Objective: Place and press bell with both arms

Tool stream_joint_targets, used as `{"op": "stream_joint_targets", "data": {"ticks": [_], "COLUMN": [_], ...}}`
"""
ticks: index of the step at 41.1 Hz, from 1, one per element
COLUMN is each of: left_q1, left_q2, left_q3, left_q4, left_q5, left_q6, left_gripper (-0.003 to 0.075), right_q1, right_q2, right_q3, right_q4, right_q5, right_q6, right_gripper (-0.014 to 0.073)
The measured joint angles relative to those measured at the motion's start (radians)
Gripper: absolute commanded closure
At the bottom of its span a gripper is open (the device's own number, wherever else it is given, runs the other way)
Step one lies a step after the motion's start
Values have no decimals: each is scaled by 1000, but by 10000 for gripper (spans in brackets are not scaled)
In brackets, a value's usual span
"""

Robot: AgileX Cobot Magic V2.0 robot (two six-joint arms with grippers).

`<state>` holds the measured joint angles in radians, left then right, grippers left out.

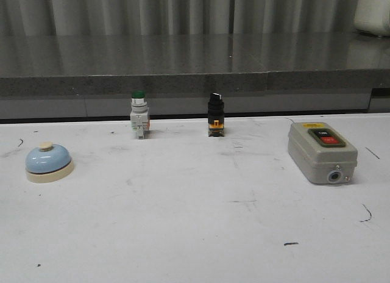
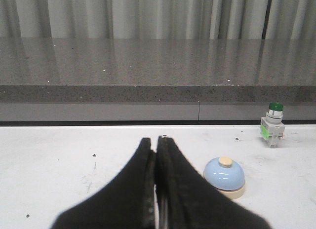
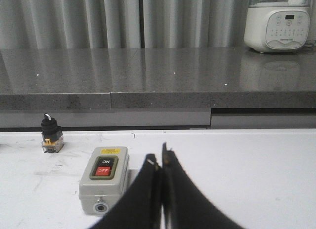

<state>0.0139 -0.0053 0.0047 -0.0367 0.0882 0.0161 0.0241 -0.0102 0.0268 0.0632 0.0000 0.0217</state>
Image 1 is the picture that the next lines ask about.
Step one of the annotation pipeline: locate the light blue desk bell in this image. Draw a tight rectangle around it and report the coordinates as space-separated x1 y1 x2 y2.
25 141 74 183

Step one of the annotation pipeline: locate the grey stone counter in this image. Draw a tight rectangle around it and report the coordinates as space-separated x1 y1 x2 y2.
1 32 389 122

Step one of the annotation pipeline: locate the white object on counter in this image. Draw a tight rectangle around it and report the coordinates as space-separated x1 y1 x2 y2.
353 0 389 37

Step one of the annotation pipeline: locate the black selector switch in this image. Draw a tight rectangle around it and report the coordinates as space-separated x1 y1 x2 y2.
208 93 224 137

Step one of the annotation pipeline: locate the green pushbutton switch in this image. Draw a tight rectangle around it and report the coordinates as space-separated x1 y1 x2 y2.
130 90 150 139

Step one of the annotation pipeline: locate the grey on-off switch box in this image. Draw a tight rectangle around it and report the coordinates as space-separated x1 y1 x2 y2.
288 122 358 184

